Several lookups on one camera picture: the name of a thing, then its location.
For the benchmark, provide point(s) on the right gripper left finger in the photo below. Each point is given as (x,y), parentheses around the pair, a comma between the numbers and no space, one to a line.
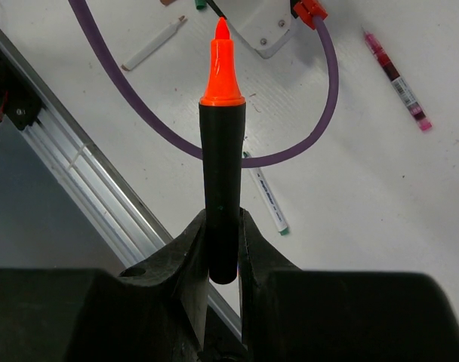
(153,311)

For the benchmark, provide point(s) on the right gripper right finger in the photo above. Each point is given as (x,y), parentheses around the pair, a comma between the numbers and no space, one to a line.
(291,314)

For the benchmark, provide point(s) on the black orange highlighter pen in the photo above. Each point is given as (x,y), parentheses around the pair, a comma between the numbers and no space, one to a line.
(222,126)

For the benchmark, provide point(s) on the red pink pen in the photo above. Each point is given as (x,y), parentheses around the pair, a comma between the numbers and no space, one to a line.
(399,84)

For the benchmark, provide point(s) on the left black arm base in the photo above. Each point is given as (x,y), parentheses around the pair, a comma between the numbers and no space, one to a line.
(18,101)

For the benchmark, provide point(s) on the white green-tip pen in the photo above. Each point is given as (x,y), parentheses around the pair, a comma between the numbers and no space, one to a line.
(269,200)

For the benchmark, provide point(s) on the white brown-tip pen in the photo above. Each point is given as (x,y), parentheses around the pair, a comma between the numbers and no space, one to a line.
(153,44)

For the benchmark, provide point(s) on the brown pen cap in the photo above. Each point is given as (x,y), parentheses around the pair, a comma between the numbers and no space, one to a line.
(167,2)

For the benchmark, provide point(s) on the green pen cap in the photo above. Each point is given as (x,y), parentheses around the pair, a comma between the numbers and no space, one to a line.
(200,4)

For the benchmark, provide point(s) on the aluminium rail frame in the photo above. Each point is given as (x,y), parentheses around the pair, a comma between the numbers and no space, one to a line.
(109,205)

